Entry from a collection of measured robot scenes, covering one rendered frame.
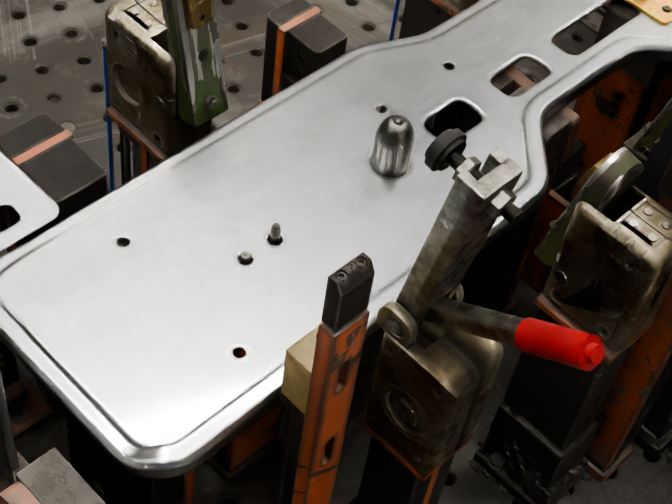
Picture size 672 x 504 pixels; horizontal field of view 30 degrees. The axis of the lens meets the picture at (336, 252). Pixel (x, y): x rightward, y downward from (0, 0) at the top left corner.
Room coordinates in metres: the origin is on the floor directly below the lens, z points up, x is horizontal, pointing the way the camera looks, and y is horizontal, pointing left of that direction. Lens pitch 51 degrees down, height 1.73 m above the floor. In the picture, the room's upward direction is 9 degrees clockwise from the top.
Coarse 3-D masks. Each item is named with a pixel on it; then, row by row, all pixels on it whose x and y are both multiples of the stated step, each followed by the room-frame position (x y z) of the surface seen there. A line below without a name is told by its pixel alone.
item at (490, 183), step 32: (448, 160) 0.51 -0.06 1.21; (512, 160) 0.51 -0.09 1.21; (480, 192) 0.48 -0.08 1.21; (512, 192) 0.50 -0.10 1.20; (448, 224) 0.49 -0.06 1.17; (480, 224) 0.49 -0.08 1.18; (448, 256) 0.49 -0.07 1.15; (416, 288) 0.50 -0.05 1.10; (448, 288) 0.51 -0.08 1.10; (416, 320) 0.49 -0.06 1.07
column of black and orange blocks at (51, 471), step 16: (32, 464) 0.28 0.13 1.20; (48, 464) 0.28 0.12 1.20; (64, 464) 0.28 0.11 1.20; (16, 480) 0.27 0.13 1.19; (32, 480) 0.27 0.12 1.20; (48, 480) 0.27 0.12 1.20; (64, 480) 0.27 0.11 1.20; (80, 480) 0.28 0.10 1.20; (0, 496) 0.26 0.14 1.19; (16, 496) 0.26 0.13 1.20; (32, 496) 0.26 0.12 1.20; (48, 496) 0.27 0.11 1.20; (64, 496) 0.27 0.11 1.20; (80, 496) 0.27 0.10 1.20; (96, 496) 0.27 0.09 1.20
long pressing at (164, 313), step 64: (512, 0) 0.93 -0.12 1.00; (576, 0) 0.94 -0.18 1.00; (384, 64) 0.81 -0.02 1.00; (512, 64) 0.84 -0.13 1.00; (576, 64) 0.85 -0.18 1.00; (256, 128) 0.71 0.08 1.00; (320, 128) 0.73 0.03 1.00; (512, 128) 0.76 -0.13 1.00; (128, 192) 0.63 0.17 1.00; (192, 192) 0.63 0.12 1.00; (256, 192) 0.65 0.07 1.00; (320, 192) 0.66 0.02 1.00; (384, 192) 0.67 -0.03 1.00; (448, 192) 0.68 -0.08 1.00; (64, 256) 0.55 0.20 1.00; (128, 256) 0.56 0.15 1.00; (192, 256) 0.57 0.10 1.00; (256, 256) 0.58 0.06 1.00; (320, 256) 0.59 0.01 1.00; (384, 256) 0.60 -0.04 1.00; (0, 320) 0.49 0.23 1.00; (64, 320) 0.50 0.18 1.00; (128, 320) 0.51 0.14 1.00; (192, 320) 0.52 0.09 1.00; (256, 320) 0.52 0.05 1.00; (320, 320) 0.53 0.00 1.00; (64, 384) 0.45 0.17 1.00; (128, 384) 0.45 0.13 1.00; (192, 384) 0.46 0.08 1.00; (256, 384) 0.47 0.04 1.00; (128, 448) 0.41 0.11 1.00; (192, 448) 0.41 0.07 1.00
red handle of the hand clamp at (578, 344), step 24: (432, 312) 0.50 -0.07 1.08; (456, 312) 0.49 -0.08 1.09; (480, 312) 0.49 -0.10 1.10; (480, 336) 0.48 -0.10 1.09; (504, 336) 0.47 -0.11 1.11; (528, 336) 0.46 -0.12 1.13; (552, 336) 0.45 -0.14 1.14; (576, 336) 0.44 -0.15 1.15; (552, 360) 0.44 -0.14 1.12; (576, 360) 0.43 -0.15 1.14; (600, 360) 0.44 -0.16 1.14
